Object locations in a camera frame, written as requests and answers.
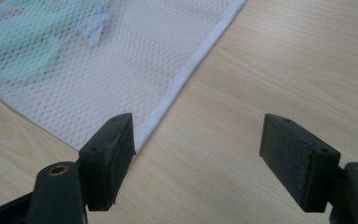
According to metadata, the white mesh laundry bag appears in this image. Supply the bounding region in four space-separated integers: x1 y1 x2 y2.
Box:
0 0 249 154

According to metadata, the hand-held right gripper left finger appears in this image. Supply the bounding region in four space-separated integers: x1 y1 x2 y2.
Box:
78 112 137 212

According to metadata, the light green cloth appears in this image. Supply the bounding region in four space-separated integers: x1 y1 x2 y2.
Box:
0 0 113 84

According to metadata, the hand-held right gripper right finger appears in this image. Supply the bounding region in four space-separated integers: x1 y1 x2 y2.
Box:
259 113 342 214

